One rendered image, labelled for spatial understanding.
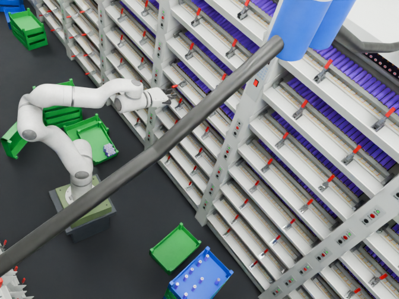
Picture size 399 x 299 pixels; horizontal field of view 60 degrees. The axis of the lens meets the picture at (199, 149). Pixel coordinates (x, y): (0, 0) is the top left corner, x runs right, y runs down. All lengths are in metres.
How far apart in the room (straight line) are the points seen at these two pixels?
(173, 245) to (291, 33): 2.11
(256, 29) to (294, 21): 0.99
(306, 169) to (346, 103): 0.39
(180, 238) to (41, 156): 1.25
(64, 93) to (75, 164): 0.43
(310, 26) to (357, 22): 0.72
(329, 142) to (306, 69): 0.31
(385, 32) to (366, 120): 0.29
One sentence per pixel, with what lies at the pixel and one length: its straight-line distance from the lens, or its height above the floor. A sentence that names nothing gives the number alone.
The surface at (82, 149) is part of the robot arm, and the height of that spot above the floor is 0.77.
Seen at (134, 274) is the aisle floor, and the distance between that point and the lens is 2.41.
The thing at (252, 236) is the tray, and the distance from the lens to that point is 2.24.
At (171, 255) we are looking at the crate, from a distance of 2.47.
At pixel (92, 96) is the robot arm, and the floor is 1.19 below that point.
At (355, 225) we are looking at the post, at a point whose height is 1.16.
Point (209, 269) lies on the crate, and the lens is 2.05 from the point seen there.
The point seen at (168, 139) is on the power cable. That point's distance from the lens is 0.50.
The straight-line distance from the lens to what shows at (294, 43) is 0.53.
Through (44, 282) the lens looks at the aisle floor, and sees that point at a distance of 2.45.
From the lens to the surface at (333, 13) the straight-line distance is 0.58.
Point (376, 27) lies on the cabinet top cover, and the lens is 1.26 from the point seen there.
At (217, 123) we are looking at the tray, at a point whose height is 0.96.
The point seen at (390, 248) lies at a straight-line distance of 1.59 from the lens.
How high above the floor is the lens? 2.30
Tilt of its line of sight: 50 degrees down
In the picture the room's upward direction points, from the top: 17 degrees clockwise
